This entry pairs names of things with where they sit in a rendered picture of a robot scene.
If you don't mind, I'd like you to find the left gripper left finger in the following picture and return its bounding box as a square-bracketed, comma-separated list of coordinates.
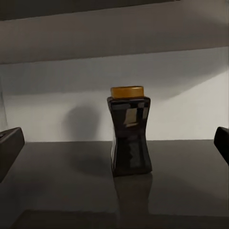
[0, 127, 25, 184]

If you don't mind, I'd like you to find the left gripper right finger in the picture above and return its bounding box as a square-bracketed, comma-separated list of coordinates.
[214, 127, 229, 165]

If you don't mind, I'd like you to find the bottle of coffee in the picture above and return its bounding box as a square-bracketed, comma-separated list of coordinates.
[107, 86, 153, 175]

